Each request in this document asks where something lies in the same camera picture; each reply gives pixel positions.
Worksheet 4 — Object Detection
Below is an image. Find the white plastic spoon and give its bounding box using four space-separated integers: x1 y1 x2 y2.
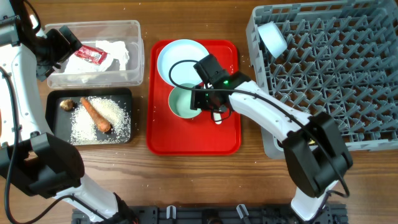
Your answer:
212 112 222 124

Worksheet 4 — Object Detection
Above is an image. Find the mint green bowl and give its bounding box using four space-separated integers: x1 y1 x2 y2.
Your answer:
169 86 201 119

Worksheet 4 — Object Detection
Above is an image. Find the light blue plate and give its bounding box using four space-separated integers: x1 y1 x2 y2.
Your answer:
157 39 209 86

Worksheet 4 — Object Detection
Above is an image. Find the red snack wrapper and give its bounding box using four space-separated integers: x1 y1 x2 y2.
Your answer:
75 45 108 65

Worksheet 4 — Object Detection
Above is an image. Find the brown food scrap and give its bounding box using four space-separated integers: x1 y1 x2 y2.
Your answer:
60 99 75 111

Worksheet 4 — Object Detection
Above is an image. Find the white tissue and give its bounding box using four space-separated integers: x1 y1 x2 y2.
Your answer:
64 40 129 73

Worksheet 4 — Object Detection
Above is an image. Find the light blue bowl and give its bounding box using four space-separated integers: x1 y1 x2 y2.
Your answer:
258 22 287 58

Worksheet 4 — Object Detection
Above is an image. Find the white rice pile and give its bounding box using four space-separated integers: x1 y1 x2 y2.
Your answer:
68 96 131 145

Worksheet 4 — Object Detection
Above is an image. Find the orange carrot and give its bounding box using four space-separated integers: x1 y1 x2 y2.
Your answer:
80 97 111 133

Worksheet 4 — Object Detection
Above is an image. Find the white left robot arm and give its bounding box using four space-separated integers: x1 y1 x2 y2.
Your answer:
1 1 139 223

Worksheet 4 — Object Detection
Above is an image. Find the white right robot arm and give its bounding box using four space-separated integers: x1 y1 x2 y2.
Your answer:
191 54 353 221

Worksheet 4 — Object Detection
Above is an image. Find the clear plastic waste bin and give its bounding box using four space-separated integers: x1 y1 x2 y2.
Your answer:
45 20 145 89

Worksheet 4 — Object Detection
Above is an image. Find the black waste tray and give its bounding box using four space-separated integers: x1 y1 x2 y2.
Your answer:
45 88 132 143

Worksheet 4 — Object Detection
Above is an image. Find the gray dishwasher rack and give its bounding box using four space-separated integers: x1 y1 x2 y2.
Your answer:
246 0 397 151

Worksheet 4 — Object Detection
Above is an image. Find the red serving tray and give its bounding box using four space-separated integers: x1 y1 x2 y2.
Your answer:
146 40 241 156

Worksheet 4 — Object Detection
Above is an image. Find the black mounting rail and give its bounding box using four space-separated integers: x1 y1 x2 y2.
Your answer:
71 203 349 224

